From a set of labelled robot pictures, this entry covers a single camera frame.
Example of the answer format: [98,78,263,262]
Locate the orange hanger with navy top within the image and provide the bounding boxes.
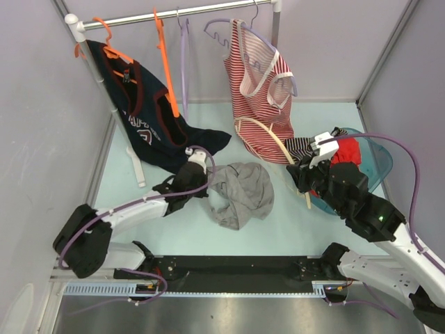
[65,14,137,84]

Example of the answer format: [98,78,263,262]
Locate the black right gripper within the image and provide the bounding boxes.
[286,152,347,216]

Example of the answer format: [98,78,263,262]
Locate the teal translucent plastic basket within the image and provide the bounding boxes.
[310,127,393,216]

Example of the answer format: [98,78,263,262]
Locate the metal clothes rail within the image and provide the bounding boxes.
[64,0,283,116]

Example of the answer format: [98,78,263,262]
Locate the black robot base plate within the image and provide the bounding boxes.
[114,255,352,302]

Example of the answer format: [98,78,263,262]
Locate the empty lilac plastic hanger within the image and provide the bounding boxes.
[177,10,189,120]

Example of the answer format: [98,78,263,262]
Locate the black white striped garment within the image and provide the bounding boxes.
[284,127,348,162]

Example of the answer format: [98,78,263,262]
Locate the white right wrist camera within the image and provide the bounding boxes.
[309,132,339,169]

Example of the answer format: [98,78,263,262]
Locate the grey tank top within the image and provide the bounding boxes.
[209,162,275,230]

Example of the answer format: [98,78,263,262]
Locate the cream plastic hanger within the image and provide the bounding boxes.
[234,116,312,209]

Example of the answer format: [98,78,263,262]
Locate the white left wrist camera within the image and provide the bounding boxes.
[185,146,207,174]

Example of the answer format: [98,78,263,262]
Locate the empty orange plastic hanger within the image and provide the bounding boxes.
[153,8,180,118]

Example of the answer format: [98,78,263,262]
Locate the white rack foot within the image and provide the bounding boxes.
[126,146,146,188]

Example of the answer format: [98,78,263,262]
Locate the navy blue tank top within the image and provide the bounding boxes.
[87,40,232,174]

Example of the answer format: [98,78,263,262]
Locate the white slotted cable duct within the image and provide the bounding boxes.
[63,280,327,299]

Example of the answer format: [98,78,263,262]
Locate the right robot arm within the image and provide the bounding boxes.
[286,161,444,333]

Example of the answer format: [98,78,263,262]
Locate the red garment in basket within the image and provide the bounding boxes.
[307,136,364,206]

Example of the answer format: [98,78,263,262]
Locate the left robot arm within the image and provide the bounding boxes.
[53,161,208,279]

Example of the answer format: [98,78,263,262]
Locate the red white striped tank top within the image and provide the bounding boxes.
[223,19,294,164]

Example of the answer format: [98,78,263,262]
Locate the lilac hanger with striped top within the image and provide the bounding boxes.
[202,0,300,105]

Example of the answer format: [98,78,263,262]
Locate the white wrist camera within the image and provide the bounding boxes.
[309,132,339,169]
[185,146,207,174]

